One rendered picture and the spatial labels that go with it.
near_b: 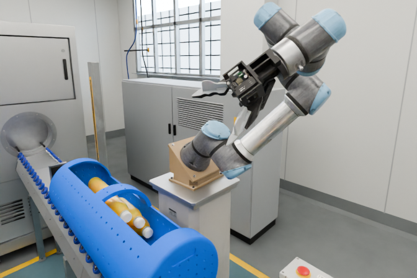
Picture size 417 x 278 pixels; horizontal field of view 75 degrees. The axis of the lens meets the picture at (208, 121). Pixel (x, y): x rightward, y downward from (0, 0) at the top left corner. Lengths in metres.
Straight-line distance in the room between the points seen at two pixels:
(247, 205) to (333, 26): 2.16
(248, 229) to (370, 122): 1.66
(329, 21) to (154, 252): 0.70
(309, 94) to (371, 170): 2.40
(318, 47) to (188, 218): 0.89
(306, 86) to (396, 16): 2.22
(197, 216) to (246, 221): 1.50
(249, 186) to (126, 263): 1.79
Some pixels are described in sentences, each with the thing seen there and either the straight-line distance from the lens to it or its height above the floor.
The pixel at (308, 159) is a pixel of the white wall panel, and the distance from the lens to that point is 3.60.
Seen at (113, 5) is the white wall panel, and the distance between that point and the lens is 6.50.
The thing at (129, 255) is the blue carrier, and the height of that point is 1.19.
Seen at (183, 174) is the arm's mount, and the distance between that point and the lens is 1.27.
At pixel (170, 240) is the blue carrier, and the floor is 1.23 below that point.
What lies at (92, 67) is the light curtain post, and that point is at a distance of 2.06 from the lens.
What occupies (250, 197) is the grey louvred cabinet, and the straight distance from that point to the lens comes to 2.57.
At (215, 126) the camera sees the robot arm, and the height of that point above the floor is 1.44.
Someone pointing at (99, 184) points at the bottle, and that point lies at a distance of 1.44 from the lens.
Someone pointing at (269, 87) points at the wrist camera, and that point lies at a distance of 0.64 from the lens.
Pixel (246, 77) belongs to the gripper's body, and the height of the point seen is 1.68.
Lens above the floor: 1.72
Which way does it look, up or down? 13 degrees down
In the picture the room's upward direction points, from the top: straight up
